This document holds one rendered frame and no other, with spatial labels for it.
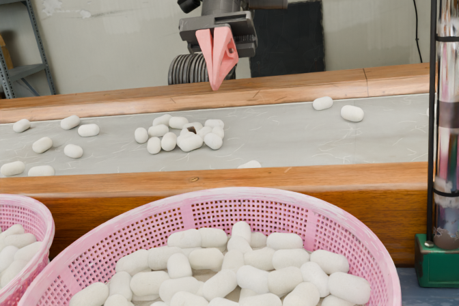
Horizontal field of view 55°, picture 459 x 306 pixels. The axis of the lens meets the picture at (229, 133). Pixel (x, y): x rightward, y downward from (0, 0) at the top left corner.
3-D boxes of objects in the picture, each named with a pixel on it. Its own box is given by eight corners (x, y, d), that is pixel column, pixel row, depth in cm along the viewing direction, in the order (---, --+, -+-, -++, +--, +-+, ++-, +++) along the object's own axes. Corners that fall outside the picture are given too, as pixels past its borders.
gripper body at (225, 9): (249, 20, 59) (251, -19, 63) (176, 29, 61) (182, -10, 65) (257, 52, 64) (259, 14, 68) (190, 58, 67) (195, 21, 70)
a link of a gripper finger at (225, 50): (225, 70, 55) (229, 14, 60) (171, 75, 57) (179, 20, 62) (236, 100, 61) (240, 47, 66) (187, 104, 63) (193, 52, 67)
